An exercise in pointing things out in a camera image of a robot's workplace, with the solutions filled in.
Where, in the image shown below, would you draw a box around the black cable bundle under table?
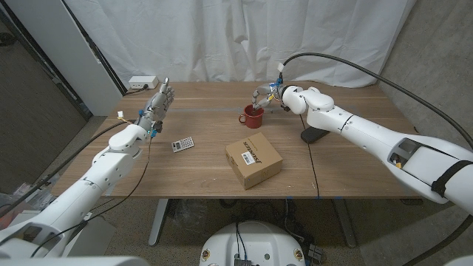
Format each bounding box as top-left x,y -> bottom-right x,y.
220,198 -> 307,245

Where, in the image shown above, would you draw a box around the brown cardboard packing box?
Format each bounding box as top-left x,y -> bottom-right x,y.
225,132 -> 284,191

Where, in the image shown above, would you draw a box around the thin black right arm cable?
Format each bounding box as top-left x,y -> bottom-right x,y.
298,113 -> 321,199

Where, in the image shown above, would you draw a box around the white fabric curtain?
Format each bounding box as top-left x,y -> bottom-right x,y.
64,0 -> 417,89

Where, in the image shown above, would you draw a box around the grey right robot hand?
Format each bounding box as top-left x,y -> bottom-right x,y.
251,83 -> 285,112

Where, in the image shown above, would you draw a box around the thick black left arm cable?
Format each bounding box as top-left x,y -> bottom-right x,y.
0,118 -> 137,219

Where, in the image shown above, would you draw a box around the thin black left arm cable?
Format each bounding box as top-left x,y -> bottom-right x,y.
29,135 -> 152,259

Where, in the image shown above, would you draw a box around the grey power brick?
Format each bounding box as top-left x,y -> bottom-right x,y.
308,243 -> 326,262

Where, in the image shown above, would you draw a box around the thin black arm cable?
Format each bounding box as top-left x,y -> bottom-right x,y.
29,135 -> 152,259
298,113 -> 321,199

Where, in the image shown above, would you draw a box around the white power strip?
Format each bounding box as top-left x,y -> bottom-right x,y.
128,75 -> 160,90

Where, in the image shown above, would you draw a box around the floor clutter pile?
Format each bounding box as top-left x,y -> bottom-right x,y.
0,171 -> 60,222

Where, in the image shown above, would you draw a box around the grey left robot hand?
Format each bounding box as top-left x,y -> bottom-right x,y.
135,77 -> 175,131

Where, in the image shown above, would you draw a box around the white cabinet panel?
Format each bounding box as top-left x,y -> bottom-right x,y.
5,0 -> 123,117

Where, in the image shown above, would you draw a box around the white floor plate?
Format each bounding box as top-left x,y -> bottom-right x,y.
64,216 -> 118,256

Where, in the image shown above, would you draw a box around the grey table leg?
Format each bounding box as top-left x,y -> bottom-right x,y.
148,198 -> 169,247
333,198 -> 358,249

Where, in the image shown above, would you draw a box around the small grey calculator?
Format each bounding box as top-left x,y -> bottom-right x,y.
171,137 -> 195,154

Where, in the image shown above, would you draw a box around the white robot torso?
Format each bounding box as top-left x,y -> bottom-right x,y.
198,220 -> 307,266

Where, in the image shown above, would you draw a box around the dark oval glasses case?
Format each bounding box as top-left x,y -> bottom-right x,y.
300,126 -> 332,145

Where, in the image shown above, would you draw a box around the black power strip cord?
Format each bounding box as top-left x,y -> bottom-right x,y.
123,85 -> 149,97

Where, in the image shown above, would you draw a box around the red enamel mug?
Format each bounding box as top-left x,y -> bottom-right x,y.
238,103 -> 265,129

